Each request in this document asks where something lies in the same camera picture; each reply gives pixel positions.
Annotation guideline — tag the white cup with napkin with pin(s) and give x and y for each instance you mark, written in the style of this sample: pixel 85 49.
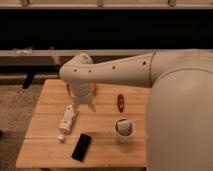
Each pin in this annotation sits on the white cup with napkin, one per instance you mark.
pixel 124 129

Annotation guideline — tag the white plastic bottle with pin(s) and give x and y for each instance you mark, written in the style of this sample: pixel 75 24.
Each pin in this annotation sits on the white plastic bottle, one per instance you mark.
pixel 66 123

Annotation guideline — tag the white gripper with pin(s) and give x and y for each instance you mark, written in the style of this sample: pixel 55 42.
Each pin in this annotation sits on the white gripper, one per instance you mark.
pixel 81 93

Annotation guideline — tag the red chili pepper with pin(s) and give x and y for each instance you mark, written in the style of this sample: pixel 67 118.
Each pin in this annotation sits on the red chili pepper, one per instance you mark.
pixel 120 103

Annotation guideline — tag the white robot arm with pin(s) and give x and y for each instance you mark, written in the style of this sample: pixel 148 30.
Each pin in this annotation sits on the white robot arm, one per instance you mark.
pixel 179 112

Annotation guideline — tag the orange bowl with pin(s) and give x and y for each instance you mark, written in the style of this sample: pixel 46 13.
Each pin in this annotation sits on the orange bowl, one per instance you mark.
pixel 91 85

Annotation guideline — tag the black rectangular remote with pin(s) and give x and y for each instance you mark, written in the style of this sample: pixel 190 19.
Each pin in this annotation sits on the black rectangular remote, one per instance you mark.
pixel 81 147

